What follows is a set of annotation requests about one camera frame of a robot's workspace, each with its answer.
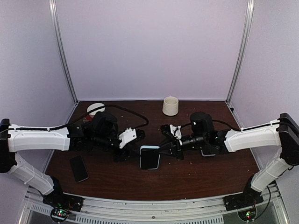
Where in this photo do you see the cream ribbed cup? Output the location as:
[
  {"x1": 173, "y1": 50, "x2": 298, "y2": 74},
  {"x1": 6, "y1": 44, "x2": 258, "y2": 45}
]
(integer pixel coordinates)
[{"x1": 162, "y1": 96, "x2": 179, "y2": 116}]

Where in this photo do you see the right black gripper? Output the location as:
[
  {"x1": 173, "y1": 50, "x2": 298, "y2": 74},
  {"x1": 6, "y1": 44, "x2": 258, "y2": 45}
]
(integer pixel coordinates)
[{"x1": 154, "y1": 133, "x2": 207, "y2": 161}]

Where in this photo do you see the black smartphone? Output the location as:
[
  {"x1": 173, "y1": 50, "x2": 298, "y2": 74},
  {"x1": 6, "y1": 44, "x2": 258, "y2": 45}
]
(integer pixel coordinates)
[
  {"x1": 70, "y1": 155, "x2": 89, "y2": 183},
  {"x1": 140, "y1": 148, "x2": 160, "y2": 169}
]

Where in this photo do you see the aluminium front rail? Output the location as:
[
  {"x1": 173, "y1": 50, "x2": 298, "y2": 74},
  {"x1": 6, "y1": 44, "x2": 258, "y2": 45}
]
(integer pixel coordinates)
[{"x1": 20, "y1": 179, "x2": 288, "y2": 224}]

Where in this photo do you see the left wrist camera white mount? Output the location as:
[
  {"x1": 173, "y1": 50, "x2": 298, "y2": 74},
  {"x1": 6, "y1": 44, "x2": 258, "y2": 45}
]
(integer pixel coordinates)
[{"x1": 118, "y1": 128, "x2": 145, "y2": 149}]

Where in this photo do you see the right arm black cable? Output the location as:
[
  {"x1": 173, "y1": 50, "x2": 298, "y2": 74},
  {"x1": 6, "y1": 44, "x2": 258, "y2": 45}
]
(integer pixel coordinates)
[{"x1": 179, "y1": 120, "x2": 299, "y2": 210}]

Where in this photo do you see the light blue phone case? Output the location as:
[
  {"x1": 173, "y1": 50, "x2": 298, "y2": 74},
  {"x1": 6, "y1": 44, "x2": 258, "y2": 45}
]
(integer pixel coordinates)
[{"x1": 139, "y1": 145, "x2": 161, "y2": 170}]

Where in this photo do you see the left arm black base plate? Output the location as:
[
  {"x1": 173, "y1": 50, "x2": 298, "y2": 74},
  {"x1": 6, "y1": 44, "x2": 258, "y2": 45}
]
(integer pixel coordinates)
[{"x1": 42, "y1": 194, "x2": 84, "y2": 212}]

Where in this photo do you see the lavender phone case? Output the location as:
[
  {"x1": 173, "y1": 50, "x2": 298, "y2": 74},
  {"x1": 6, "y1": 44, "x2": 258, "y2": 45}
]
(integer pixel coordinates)
[{"x1": 201, "y1": 150, "x2": 216, "y2": 157}]

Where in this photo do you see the aluminium corner post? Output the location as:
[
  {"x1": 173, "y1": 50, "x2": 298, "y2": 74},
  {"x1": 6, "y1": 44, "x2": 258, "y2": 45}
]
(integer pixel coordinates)
[
  {"x1": 226, "y1": 0, "x2": 255, "y2": 105},
  {"x1": 49, "y1": 0, "x2": 78, "y2": 104}
]

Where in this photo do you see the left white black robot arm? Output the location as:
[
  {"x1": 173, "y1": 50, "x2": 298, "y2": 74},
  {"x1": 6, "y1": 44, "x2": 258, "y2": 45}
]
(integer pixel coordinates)
[{"x1": 0, "y1": 112, "x2": 145, "y2": 207}]

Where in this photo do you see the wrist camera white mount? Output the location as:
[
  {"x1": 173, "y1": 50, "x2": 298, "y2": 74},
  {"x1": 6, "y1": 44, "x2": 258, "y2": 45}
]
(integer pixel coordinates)
[
  {"x1": 160, "y1": 124, "x2": 182, "y2": 140},
  {"x1": 118, "y1": 128, "x2": 145, "y2": 149}
]

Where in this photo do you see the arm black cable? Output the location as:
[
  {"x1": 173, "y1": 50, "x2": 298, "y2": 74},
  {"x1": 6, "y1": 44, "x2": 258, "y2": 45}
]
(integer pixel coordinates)
[
  {"x1": 4, "y1": 105, "x2": 150, "y2": 135},
  {"x1": 179, "y1": 120, "x2": 299, "y2": 210}
]

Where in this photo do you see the right aluminium corner post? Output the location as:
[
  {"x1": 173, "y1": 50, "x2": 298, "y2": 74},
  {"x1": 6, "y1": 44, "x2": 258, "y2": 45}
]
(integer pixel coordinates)
[{"x1": 226, "y1": 0, "x2": 255, "y2": 105}]

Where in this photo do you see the left aluminium corner post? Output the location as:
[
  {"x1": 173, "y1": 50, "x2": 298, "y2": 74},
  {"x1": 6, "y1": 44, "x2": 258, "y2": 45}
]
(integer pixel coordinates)
[{"x1": 49, "y1": 0, "x2": 78, "y2": 104}]

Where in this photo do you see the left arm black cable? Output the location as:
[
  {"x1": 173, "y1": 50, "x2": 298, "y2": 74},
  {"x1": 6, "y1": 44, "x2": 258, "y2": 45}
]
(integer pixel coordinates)
[{"x1": 4, "y1": 105, "x2": 150, "y2": 135}]

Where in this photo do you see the black smartphone under stack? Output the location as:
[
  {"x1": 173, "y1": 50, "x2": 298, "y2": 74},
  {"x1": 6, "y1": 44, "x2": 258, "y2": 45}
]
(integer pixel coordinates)
[{"x1": 70, "y1": 155, "x2": 89, "y2": 183}]

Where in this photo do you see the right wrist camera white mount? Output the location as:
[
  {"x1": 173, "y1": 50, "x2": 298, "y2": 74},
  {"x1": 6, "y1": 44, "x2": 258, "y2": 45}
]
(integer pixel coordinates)
[{"x1": 160, "y1": 124, "x2": 182, "y2": 140}]

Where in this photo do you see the red floral saucer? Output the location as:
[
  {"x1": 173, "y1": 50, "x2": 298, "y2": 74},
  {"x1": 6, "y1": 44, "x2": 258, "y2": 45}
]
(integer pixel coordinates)
[{"x1": 83, "y1": 115, "x2": 93, "y2": 123}]

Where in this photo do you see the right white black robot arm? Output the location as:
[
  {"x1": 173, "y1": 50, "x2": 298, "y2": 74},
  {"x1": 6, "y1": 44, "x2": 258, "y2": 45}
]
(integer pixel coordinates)
[{"x1": 154, "y1": 112, "x2": 299, "y2": 206}]

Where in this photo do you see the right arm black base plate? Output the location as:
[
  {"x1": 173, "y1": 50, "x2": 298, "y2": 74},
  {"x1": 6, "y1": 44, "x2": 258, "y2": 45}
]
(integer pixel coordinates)
[{"x1": 223, "y1": 192, "x2": 263, "y2": 211}]

